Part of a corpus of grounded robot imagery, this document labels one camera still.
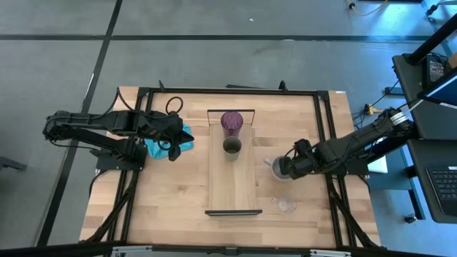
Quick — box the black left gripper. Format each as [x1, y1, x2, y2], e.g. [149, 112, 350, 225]
[137, 110, 196, 162]

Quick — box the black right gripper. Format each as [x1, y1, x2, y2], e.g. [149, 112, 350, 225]
[278, 138, 324, 181]

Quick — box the white ceramic mug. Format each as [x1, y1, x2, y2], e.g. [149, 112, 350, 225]
[263, 155, 293, 182]

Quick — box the clear glass mug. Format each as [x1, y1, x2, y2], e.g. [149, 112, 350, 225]
[271, 193, 298, 215]

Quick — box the olive green cup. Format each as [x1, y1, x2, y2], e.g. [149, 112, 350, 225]
[222, 136, 243, 162]

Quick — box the purple faceted plastic cup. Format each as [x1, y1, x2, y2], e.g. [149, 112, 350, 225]
[220, 110, 245, 138]

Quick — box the blue cloth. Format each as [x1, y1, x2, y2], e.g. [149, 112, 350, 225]
[144, 123, 196, 160]

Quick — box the white box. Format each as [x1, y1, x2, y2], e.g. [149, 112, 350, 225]
[366, 155, 389, 175]

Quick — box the black side desk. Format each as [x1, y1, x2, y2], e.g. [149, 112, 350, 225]
[406, 138, 457, 225]

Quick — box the black office desk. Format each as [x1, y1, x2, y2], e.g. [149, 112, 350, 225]
[391, 52, 457, 141]

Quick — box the black keyboard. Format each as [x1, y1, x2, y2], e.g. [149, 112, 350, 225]
[426, 165, 457, 218]

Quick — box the black power adapter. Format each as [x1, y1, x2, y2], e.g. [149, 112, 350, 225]
[422, 55, 449, 91]

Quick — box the black metal pole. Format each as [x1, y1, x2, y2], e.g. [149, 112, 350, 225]
[406, 13, 457, 66]

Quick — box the black looped cable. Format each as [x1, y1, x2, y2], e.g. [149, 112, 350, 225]
[164, 95, 185, 116]

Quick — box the wooden tray with black handles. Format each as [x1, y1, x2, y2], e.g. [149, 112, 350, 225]
[204, 108, 263, 217]

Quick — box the black aluminium table frame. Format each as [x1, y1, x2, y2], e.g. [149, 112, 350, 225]
[82, 79, 381, 251]

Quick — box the black camera rig crossbar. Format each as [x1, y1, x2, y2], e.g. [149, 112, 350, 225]
[0, 241, 457, 257]

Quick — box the yellow floor cable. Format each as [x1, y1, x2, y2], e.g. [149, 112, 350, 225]
[344, 0, 391, 18]

